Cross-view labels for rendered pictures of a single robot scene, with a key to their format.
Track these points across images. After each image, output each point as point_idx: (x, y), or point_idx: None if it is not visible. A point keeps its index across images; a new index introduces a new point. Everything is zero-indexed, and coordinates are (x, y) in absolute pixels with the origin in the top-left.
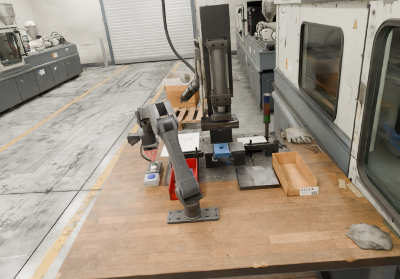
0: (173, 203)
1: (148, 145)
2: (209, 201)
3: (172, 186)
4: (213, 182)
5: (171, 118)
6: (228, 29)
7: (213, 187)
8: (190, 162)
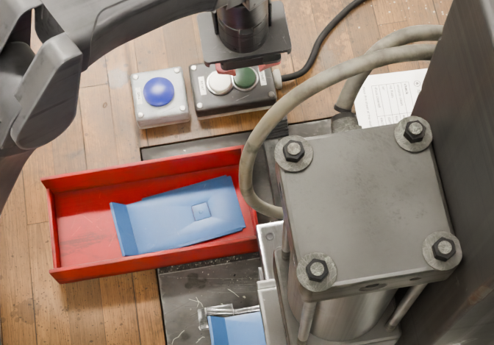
0: (37, 206)
1: (212, 31)
2: (39, 327)
3: (123, 182)
4: (154, 326)
5: (12, 107)
6: (483, 269)
7: (123, 330)
8: (251, 215)
